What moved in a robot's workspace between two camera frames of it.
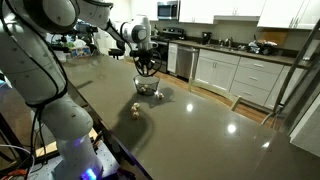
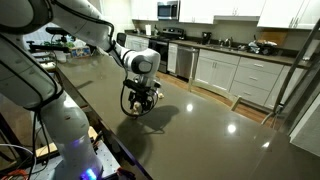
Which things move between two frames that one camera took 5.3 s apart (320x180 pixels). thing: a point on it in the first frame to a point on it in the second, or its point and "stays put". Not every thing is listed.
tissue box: [80, 52] stays put
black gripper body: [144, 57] to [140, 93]
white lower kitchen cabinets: [259, 81] stays put
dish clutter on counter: [261, 46] stays put
